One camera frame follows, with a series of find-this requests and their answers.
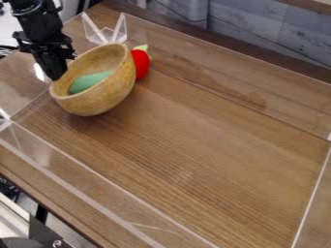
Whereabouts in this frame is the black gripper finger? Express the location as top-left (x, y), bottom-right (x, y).
top-left (39, 51), bottom-right (67, 80)

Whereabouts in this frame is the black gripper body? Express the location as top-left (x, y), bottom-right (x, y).
top-left (12, 9), bottom-right (75, 62)

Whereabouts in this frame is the green rectangular block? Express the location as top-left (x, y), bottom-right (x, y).
top-left (68, 71), bottom-right (112, 95)

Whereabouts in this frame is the brown wooden bowl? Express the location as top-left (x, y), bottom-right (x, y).
top-left (49, 43), bottom-right (136, 116)

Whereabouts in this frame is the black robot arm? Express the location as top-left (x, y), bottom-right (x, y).
top-left (1, 0), bottom-right (76, 80)

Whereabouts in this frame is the red plush strawberry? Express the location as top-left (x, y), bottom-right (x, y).
top-left (131, 45), bottom-right (151, 79)

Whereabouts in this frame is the black table leg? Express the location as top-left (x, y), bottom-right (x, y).
top-left (35, 205), bottom-right (48, 224)

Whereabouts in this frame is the clear acrylic corner bracket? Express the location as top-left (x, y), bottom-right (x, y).
top-left (82, 13), bottom-right (128, 46)

